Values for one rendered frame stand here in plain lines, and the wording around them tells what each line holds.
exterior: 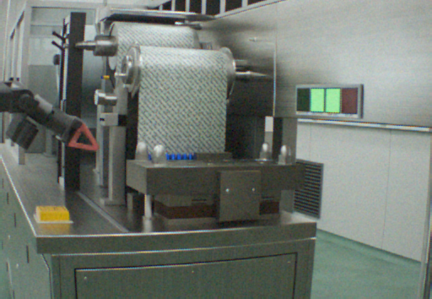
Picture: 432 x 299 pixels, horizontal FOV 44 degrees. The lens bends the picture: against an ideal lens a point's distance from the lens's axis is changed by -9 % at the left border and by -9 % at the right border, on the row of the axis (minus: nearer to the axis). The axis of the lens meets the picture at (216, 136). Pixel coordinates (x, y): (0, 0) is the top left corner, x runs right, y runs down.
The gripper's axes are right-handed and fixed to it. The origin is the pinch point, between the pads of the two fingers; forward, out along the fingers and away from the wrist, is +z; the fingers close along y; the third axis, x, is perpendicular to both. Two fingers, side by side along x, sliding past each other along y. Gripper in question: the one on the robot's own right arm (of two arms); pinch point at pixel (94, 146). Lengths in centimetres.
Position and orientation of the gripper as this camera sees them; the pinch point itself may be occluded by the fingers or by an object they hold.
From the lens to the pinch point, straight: 140.3
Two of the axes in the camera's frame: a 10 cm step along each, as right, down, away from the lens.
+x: 5.0, -8.5, 1.7
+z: 7.6, 5.2, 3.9
